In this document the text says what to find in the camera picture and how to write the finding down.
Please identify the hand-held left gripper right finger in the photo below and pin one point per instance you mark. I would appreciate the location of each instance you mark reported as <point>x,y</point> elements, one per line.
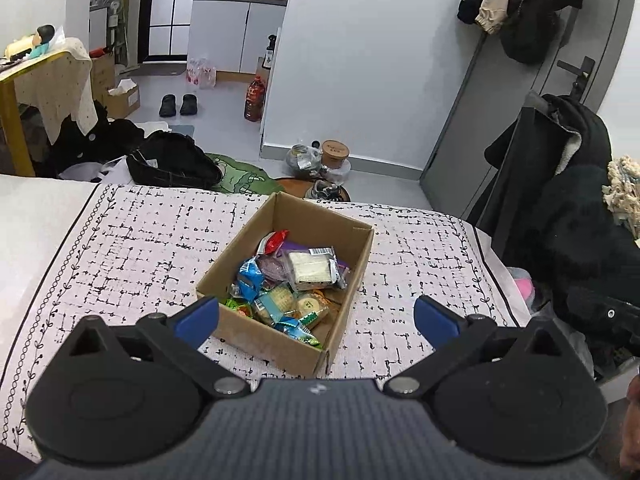
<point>435,321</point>

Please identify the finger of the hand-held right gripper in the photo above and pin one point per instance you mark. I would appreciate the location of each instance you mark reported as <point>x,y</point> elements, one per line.
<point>600,315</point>

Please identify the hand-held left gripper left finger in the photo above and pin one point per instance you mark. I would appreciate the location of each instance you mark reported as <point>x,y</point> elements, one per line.
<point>197,317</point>

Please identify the light green snack packet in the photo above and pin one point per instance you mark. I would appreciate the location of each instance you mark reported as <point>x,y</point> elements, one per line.
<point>237,306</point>

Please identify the blue snack packet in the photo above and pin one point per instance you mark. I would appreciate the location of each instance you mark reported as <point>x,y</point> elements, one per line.
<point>250,280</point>

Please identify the clear biscuit packet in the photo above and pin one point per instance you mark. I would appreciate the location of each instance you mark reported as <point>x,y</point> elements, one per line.
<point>272,305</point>

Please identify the brown cardboard box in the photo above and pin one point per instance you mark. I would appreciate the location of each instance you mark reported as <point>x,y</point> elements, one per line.
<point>270,350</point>

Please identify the clear purple snack packet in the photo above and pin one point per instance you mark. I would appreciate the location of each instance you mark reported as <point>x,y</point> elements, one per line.
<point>271,266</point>

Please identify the blue-green snack packet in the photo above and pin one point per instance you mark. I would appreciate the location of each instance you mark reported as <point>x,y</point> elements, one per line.
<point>300,332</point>

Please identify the red snack packet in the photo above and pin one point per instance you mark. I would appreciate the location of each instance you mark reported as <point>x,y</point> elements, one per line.
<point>275,242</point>

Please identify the brown cake packet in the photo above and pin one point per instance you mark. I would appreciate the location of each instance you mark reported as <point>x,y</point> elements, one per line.
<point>310,307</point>

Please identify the white cream snack packet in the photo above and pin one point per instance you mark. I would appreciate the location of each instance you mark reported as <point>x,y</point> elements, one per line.
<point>310,267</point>

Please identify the person's right hand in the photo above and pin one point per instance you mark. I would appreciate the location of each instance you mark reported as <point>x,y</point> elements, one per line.
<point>632,425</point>

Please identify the white plastic bag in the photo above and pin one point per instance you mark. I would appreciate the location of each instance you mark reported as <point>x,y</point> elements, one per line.
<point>575,345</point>

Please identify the black fluffy coat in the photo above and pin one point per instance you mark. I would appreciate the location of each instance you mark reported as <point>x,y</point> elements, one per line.
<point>575,240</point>

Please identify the pink soft item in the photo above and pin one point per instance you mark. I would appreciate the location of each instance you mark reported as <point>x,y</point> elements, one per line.
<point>522,285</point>

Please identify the white black-printed blanket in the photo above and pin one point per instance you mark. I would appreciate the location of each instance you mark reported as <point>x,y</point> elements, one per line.
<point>125,240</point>

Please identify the cream knitted cloth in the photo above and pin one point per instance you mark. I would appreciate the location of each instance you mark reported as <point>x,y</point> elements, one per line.
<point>622,195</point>

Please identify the green rug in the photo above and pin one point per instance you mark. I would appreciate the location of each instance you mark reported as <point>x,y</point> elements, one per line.
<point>240,175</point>

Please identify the black bag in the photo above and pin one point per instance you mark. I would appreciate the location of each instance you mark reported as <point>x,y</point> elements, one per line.
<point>172,162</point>

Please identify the grey sneaker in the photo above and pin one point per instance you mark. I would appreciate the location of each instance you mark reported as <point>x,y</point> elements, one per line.
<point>325,191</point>

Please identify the white plastic container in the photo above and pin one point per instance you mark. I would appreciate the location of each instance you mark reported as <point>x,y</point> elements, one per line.
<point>340,175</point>

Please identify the black fleece-lined jacket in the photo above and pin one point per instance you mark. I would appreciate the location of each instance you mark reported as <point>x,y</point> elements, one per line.
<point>585,135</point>

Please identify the grey plastic bag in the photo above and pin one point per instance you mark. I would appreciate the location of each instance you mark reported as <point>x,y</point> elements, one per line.
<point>300,160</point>

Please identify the grey floor mat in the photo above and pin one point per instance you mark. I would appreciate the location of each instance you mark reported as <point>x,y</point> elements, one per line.
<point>182,127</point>

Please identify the brown paper bowl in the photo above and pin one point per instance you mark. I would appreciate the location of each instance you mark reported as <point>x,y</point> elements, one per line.
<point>335,152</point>

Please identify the black slipper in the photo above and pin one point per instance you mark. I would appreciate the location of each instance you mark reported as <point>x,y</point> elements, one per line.
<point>168,105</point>
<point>189,104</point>

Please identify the grey door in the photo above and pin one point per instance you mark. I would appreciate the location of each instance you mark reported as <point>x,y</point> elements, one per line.
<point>500,110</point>

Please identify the red oil bottle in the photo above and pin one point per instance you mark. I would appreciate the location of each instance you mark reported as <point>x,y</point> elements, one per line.
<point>254,100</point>

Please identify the small open cardboard box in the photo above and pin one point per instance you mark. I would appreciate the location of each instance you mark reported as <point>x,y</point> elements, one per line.
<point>124,102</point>

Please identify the pink plastic bag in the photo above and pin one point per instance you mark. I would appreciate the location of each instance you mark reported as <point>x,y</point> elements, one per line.
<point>201,74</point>

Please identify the tall cardboard box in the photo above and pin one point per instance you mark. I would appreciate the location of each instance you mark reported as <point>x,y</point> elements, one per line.
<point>102,80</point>

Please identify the yellow wooden table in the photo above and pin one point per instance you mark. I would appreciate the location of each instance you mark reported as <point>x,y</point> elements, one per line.
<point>15,125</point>

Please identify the cream dotted tablecloth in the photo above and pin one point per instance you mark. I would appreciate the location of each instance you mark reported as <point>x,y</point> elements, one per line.
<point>50,90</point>

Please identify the dark spray bottle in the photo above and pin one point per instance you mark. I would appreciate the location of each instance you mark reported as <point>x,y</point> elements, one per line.
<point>269,52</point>

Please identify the red cloth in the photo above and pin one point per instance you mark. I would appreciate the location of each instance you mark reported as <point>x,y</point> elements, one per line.
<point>100,52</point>

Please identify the white kitchen cabinet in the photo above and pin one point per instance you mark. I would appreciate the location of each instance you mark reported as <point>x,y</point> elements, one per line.
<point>225,35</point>

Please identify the white standing fan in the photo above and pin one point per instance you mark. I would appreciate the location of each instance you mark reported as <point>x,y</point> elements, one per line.
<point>116,20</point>

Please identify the black framed glass door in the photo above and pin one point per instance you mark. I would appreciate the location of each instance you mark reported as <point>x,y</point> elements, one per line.
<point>167,10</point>

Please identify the hanging black clothes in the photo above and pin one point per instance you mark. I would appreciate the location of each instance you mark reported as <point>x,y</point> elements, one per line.
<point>545,10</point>

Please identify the doll figure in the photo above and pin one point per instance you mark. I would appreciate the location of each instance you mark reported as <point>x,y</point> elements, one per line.
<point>35,42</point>

